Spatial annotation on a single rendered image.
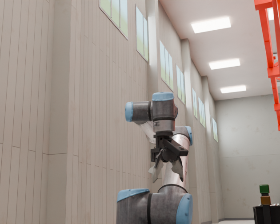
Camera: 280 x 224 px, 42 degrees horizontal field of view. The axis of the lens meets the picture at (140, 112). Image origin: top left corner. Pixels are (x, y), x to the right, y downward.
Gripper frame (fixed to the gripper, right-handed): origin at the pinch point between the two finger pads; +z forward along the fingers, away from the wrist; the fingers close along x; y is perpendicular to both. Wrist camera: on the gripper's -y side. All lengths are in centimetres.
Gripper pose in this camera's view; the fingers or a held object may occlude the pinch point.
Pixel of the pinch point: (169, 182)
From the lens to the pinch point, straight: 148.3
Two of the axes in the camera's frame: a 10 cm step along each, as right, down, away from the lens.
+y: -5.7, 1.6, 8.0
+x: -8.2, -0.8, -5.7
